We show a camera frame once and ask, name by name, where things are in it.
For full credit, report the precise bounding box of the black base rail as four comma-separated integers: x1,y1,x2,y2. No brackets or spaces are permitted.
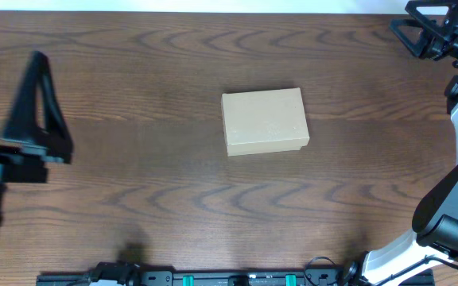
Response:
36,260,437,286

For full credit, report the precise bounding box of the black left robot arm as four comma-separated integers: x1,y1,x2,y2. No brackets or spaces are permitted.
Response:
0,51,74,225

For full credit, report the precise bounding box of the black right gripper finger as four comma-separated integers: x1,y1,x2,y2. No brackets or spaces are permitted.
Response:
405,0,458,42
390,19,436,59

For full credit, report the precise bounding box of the cardboard box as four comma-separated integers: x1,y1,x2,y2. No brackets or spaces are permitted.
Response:
221,87,310,157

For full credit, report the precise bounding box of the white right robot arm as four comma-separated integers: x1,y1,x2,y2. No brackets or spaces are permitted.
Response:
336,0,458,285

